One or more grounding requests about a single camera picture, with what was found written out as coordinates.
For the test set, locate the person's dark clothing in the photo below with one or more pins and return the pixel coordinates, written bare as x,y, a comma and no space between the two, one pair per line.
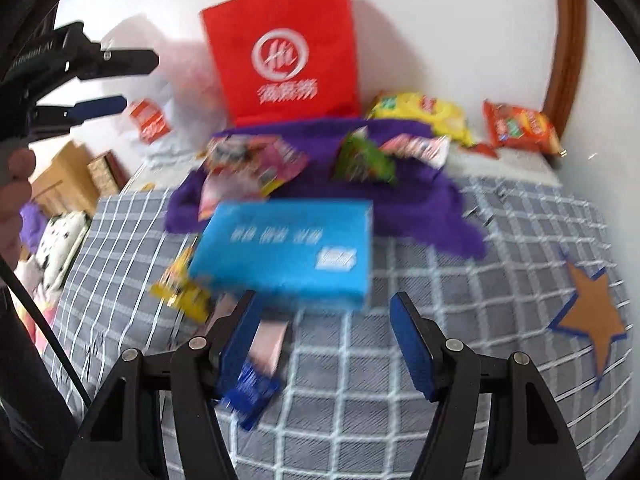
25,410

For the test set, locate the wooden cabinet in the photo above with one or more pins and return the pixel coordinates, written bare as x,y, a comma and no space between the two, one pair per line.
62,180

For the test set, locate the small yellow snack packet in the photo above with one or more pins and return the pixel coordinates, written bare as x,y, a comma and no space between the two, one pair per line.
182,290

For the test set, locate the dark print snack packet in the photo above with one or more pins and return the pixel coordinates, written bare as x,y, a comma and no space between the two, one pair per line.
232,157

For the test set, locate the green candy packet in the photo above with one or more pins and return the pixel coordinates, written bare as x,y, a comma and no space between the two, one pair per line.
365,160

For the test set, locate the person's left hand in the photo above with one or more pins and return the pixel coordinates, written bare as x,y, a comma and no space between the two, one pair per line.
17,200

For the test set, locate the small red packet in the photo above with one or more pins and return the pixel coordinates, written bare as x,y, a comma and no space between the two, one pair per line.
484,150

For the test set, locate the yellow chip bag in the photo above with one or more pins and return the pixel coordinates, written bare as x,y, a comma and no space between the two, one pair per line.
425,115

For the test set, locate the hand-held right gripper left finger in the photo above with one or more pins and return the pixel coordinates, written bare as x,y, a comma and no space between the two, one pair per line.
239,347

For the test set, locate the purple plush toy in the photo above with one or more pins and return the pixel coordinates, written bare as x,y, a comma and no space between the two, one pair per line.
32,227

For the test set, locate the pink white striped packet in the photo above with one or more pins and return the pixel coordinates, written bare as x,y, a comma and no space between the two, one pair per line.
415,150

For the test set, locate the purple towel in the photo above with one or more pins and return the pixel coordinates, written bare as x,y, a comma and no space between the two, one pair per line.
415,200

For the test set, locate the red paper bag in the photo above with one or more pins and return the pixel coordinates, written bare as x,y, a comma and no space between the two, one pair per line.
235,35

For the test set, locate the white dotted plush pillow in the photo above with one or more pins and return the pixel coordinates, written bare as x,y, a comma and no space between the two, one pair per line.
60,245

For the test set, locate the pale pink snack packet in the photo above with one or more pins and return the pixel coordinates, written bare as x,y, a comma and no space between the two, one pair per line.
270,347

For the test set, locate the pink peach print snack packet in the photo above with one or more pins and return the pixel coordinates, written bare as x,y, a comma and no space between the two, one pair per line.
215,200

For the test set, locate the magenta snack packet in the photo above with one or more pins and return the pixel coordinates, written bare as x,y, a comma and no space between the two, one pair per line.
282,165

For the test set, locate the wooden door frame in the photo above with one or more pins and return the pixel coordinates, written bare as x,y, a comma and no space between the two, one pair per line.
567,50

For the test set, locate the small blue snack packet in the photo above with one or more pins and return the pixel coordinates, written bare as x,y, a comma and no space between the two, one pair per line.
252,395

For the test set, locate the pink cloth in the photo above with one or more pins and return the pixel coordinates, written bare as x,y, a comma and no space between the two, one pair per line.
37,290

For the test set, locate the red chip bag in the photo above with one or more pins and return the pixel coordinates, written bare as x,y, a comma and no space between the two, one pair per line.
522,127

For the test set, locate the white plastic bag red label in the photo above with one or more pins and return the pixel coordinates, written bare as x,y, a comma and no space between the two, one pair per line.
190,90

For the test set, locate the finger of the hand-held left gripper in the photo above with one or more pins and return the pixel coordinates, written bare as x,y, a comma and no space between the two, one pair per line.
125,62
100,106

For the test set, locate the blue box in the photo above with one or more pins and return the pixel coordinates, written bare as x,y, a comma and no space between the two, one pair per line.
280,260

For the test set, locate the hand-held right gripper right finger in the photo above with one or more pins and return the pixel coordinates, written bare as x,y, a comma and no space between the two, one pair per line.
416,350

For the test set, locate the brown patterned box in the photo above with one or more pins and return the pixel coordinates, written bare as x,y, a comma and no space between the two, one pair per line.
107,172

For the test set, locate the grey checked bedsheet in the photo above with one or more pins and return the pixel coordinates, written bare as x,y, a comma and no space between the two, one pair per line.
350,410

